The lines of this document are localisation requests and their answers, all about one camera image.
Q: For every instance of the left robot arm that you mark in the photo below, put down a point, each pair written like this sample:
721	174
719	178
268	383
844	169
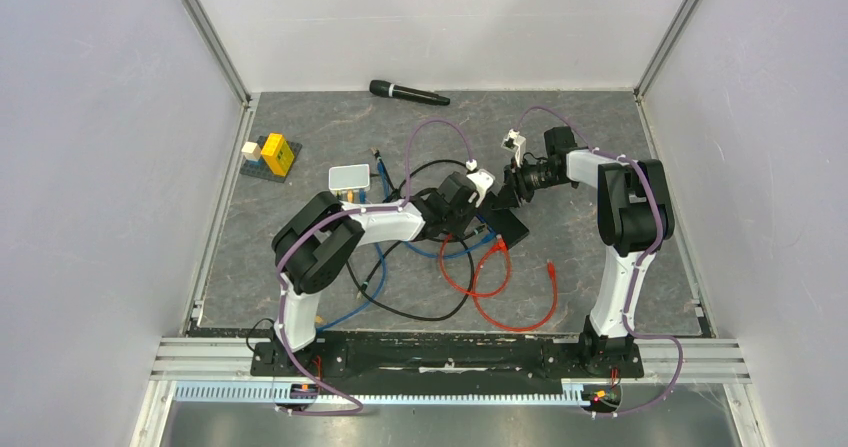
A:
313	247

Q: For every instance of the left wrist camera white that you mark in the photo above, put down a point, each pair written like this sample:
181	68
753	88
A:
481	179

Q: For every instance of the white network switch box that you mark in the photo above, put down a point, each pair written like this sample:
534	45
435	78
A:
354	177

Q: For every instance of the yellow toy brick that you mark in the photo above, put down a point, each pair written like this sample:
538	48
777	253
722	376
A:
278	154

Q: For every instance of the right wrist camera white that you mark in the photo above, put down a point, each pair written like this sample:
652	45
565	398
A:
515	143

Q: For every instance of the black microphone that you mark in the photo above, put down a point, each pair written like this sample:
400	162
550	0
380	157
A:
386	89

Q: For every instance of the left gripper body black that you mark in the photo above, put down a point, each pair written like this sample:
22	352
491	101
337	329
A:
457	220

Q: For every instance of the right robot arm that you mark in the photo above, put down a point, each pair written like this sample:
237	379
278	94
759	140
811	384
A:
634	217

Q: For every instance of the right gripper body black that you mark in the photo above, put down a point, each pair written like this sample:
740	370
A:
528	180

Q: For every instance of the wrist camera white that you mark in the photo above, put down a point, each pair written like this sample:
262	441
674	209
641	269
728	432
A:
481	179
515	143

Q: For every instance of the white cable duct strip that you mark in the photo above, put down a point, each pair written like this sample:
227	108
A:
286	393

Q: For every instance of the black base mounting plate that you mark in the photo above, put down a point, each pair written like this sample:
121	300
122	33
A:
394	363

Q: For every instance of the cream toy brick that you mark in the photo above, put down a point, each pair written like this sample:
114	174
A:
251	152

